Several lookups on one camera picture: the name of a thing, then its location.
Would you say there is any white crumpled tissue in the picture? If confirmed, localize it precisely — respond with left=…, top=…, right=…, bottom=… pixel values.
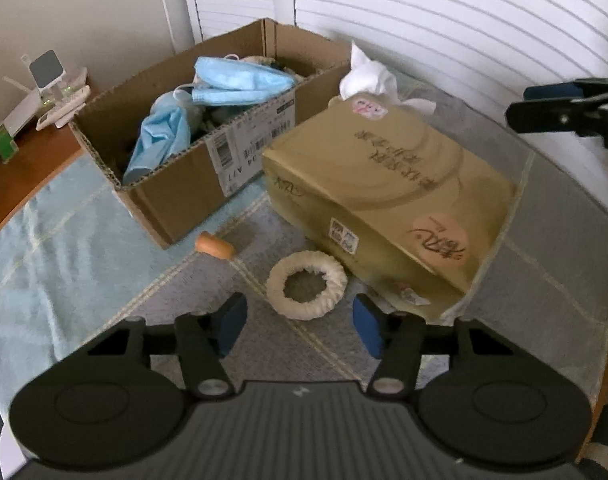
left=338, top=40, right=438, bottom=117

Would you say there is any checked grey blue blanket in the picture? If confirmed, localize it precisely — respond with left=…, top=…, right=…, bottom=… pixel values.
left=0, top=67, right=608, bottom=426

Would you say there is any wooden nightstand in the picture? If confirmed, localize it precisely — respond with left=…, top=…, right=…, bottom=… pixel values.
left=0, top=84, right=93, bottom=247

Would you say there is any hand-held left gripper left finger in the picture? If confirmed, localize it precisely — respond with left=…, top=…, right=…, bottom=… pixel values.
left=81, top=292, right=248, bottom=398

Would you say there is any grey mattress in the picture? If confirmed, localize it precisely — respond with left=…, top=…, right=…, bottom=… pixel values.
left=431, top=80, right=608, bottom=413

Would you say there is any green label bottle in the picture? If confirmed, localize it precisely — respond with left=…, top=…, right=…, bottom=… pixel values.
left=0, top=109, right=19, bottom=167

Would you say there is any white hair scrunchie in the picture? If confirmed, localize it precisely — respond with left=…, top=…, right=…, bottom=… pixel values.
left=265, top=251, right=349, bottom=322

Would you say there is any cardboard box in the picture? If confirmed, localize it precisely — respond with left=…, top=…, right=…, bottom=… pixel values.
left=68, top=17, right=356, bottom=251

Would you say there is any blue face mask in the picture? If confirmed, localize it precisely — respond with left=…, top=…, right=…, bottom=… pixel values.
left=190, top=54, right=293, bottom=107
left=122, top=91, right=193, bottom=187

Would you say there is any gold tissue pack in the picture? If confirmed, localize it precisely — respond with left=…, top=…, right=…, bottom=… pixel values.
left=260, top=94, right=518, bottom=322

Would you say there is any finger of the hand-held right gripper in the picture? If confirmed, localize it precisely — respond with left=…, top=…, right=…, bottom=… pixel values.
left=524, top=78, right=608, bottom=103
left=505, top=94, right=608, bottom=150

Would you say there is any orange earplug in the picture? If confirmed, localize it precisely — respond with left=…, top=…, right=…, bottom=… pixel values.
left=194, top=232, right=235, bottom=261

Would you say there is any small grey panel device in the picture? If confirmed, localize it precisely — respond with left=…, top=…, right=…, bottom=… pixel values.
left=21, top=50, right=61, bottom=92

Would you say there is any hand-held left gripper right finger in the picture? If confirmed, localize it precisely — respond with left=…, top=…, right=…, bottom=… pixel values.
left=352, top=294, right=522, bottom=398

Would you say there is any striped cloth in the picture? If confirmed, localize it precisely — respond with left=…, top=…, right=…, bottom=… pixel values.
left=579, top=440, right=608, bottom=480

